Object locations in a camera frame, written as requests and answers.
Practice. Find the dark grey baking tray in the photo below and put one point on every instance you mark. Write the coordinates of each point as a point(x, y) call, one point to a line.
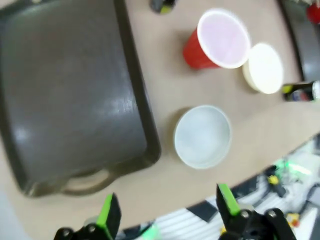
point(72, 95)

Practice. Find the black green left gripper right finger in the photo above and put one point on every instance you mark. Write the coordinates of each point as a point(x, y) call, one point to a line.
point(231, 205)

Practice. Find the red plastic cup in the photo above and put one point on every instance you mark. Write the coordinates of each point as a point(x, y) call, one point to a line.
point(216, 40)

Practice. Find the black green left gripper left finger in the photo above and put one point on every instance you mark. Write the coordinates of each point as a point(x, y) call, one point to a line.
point(110, 217)

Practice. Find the pale grey bowl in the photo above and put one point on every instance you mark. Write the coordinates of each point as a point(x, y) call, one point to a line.
point(202, 136)

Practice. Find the cream yellow cup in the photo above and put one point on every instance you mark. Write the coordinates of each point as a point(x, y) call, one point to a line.
point(263, 67)

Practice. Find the black yellow marker pen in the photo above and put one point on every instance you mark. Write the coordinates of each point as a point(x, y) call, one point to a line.
point(301, 91)

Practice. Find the small red cup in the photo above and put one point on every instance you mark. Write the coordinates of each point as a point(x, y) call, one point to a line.
point(313, 12)

